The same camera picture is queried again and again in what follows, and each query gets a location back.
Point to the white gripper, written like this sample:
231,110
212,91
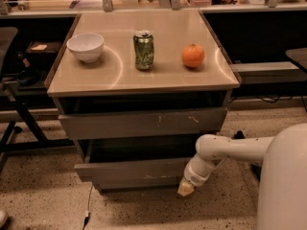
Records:
196,176

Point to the grey drawer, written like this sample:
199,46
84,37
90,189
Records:
129,162
143,123

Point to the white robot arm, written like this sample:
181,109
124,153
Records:
282,200

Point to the grey drawer cabinet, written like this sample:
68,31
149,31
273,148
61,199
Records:
135,90

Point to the grey top drawer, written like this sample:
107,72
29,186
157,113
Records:
143,123

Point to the orange fruit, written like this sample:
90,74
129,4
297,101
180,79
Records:
192,55

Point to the green soda can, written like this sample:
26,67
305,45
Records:
143,42

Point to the white ceramic bowl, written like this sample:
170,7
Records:
86,47

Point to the dark round side table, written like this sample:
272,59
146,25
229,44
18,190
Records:
298,57

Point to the white shoe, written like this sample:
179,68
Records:
3,218

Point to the black chair with base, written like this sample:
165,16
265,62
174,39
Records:
7,35

